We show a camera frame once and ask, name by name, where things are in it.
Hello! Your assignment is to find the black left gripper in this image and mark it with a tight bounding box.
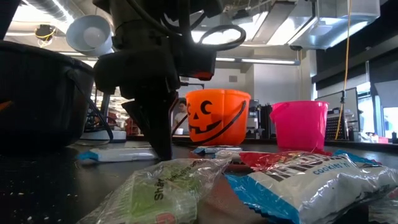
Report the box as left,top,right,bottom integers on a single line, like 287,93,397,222
92,46,182,161

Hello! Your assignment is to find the clear green candy wrapper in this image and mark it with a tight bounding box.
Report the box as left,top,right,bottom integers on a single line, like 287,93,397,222
76,157,233,224

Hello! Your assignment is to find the red candy pack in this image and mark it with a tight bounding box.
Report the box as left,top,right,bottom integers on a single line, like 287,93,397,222
238,150,334,171

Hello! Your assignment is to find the red storage shelf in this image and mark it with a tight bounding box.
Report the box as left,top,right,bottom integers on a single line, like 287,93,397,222
124,115,141,135

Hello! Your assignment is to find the person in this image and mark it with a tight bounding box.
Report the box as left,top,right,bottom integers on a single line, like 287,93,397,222
172,99,189,135

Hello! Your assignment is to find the orange pumpkin bucket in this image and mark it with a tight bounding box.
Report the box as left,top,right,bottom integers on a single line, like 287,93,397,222
169,88,252,147

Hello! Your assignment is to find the white desk lamp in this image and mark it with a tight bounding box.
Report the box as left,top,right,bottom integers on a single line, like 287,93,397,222
64,14,127,144

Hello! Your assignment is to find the black plastic bucket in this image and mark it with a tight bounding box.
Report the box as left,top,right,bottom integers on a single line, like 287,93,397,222
0,40,114,149

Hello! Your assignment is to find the black table mat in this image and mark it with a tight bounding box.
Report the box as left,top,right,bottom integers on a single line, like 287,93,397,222
0,139,398,224

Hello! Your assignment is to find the black equipment rack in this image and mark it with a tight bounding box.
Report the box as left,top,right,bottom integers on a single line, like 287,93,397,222
250,99,272,140

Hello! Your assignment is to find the yellow black hanging reel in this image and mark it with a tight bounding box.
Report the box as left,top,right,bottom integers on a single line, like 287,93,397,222
34,24,57,47

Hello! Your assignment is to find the ceiling tube light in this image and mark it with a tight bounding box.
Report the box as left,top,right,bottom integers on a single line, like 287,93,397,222
216,57,301,66

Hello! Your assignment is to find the pink plastic bucket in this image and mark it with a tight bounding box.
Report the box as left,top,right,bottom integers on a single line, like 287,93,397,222
269,100,330,152

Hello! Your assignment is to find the black pegboard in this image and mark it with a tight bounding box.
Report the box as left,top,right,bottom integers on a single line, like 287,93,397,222
325,116,343,141

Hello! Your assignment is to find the silver ceiling hood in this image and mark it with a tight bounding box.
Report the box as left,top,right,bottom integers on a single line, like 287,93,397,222
245,0,381,50

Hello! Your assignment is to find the grey panel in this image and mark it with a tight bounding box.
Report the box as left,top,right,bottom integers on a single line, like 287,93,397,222
314,86,359,141

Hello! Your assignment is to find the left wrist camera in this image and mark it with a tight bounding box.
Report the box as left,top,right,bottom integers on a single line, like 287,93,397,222
177,37,218,81

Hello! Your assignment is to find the silver ventilation duct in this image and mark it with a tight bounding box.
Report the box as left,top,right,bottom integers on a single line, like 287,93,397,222
24,0,75,22

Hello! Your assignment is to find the yellow hanging cable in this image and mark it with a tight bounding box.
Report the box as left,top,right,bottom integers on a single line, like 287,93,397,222
334,0,352,141

